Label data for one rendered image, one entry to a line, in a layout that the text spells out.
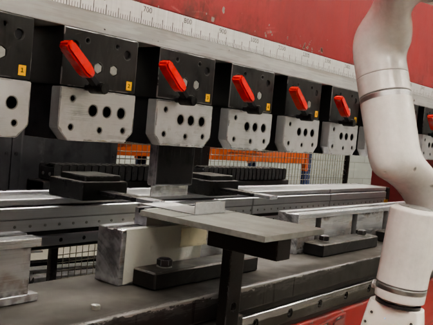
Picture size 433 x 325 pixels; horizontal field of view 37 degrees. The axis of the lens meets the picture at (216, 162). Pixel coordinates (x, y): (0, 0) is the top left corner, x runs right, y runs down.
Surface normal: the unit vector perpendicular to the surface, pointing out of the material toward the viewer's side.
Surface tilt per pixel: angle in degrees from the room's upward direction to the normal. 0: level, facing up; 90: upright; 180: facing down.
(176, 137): 90
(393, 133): 78
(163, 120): 90
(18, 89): 90
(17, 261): 90
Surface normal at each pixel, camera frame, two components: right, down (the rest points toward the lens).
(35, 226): 0.78, 0.11
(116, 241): -0.62, -0.02
